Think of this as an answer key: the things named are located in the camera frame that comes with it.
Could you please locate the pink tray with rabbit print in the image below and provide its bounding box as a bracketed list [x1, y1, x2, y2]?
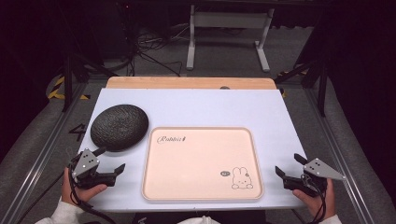
[141, 126, 264, 203]

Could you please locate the black tripod stand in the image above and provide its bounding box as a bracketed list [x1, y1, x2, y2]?
[274, 57, 329, 118]
[61, 50, 120, 113]

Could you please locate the hand-held gripper black cable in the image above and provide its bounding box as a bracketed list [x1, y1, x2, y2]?
[67, 155, 117, 224]
[300, 174, 329, 224]

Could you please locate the white metal stand frame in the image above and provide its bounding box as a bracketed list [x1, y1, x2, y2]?
[186, 4, 276, 73]

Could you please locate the bundle of black floor cables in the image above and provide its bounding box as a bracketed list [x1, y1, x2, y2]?
[122, 18, 191, 77]

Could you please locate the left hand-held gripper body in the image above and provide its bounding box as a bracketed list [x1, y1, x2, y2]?
[69, 148, 118, 189]

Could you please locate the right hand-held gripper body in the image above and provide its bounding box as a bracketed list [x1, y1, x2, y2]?
[283, 157, 347, 198]

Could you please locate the person's left hand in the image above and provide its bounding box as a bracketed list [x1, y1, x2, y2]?
[61, 167, 108, 206]

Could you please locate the white table board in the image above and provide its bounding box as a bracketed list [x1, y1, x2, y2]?
[78, 88, 307, 213]

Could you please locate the black textured round plate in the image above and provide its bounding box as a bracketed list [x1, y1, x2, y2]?
[90, 104, 149, 153]

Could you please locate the left hand-held gripper black cable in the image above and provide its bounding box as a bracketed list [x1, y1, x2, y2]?
[67, 155, 117, 224]

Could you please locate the aluminium floor rail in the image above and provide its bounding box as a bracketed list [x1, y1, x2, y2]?
[303, 88, 375, 224]
[0, 82, 90, 224]

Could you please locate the person's right hand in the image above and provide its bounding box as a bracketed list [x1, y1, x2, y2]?
[292, 179, 336, 220]

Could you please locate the right hand-held gripper black cable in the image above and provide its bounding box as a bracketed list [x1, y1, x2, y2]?
[300, 174, 329, 224]

